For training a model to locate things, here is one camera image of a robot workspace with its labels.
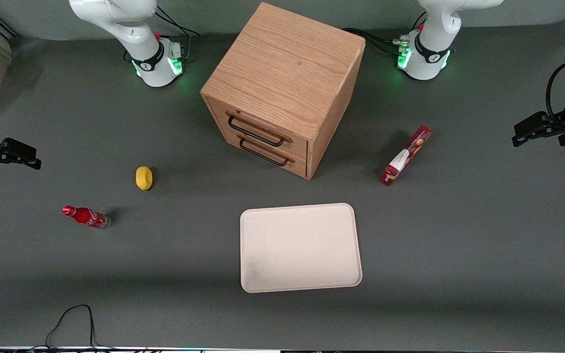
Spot red tartan cookie box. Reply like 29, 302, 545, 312
380, 124, 433, 187

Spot cream rectangular tray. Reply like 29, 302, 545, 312
240, 202, 363, 294

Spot red cola bottle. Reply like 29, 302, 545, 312
62, 205, 112, 230

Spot yellow lemon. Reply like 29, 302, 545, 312
135, 166, 154, 191

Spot wooden drawer front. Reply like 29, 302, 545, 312
206, 97, 309, 160
221, 128, 308, 178

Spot wooden drawer cabinet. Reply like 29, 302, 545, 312
200, 2, 366, 180

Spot aluminium frame rail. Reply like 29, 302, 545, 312
0, 9, 20, 41

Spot black cable on table edge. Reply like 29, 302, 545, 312
42, 304, 131, 352

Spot black left arm base cables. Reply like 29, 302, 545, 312
342, 12, 428, 55

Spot black arm base cables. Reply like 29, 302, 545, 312
342, 12, 428, 55
154, 4, 202, 64

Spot black right arm base cables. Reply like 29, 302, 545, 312
154, 4, 202, 64

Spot black metal drawer handle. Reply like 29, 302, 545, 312
239, 137, 289, 167
227, 113, 286, 148

